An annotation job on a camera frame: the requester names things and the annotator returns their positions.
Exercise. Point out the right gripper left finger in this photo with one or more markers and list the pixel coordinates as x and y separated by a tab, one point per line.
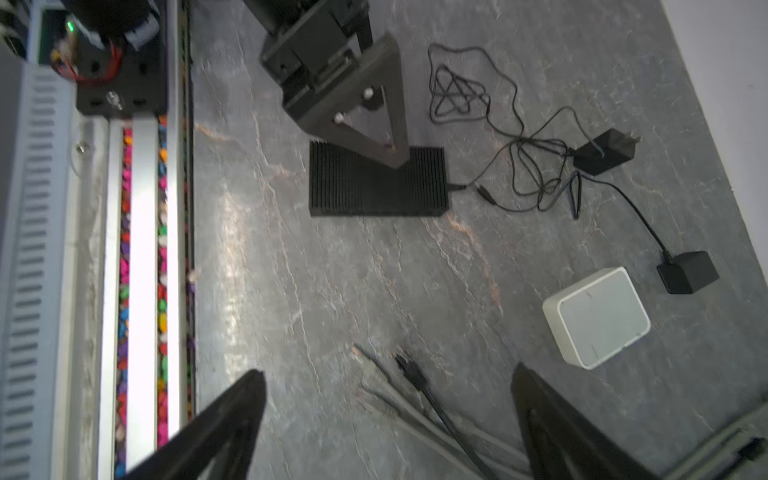
219	442

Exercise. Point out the black cube power adapter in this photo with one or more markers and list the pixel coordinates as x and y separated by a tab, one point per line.
687	273

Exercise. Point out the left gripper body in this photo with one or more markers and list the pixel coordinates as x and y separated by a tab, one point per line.
306	48

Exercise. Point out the white router box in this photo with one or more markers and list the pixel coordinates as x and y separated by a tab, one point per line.
596	318

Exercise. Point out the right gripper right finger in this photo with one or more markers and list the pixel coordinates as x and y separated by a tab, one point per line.
559	441

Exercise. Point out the black power adapter with prongs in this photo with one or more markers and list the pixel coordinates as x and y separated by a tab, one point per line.
609	150

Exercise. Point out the black network switch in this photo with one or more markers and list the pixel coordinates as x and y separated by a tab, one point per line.
345	184

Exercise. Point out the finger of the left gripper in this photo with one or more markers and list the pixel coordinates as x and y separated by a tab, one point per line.
374	83

